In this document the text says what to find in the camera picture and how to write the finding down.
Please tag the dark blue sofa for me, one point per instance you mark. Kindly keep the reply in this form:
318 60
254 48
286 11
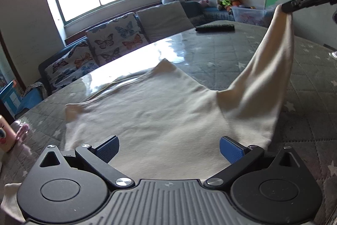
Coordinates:
194 7

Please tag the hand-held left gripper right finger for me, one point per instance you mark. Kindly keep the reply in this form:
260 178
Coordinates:
231 150

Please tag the black remote control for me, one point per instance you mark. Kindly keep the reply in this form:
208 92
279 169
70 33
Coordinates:
214 28

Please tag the beige sofa cushion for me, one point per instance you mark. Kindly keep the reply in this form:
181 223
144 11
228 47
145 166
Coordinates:
163 20

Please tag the brown plush toy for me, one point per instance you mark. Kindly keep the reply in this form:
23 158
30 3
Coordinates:
228 1

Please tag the clear plastic storage box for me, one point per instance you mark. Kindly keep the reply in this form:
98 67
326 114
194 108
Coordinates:
250 16

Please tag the butterfly print cushion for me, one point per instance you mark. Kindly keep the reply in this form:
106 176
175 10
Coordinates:
110 40

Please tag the pink cartoon can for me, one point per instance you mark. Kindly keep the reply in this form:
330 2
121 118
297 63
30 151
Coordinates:
5 134

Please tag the blue plastic stool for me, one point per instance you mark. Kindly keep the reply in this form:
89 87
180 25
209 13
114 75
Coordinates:
15 99

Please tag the pink translucent toy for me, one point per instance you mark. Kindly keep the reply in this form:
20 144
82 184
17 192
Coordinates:
22 131

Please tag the cream knit garment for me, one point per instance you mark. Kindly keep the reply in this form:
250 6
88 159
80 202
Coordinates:
163 114

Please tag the pink plush toy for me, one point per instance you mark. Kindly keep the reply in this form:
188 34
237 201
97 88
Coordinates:
202 1

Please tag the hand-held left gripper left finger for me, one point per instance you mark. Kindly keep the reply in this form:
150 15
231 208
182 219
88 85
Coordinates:
108 149

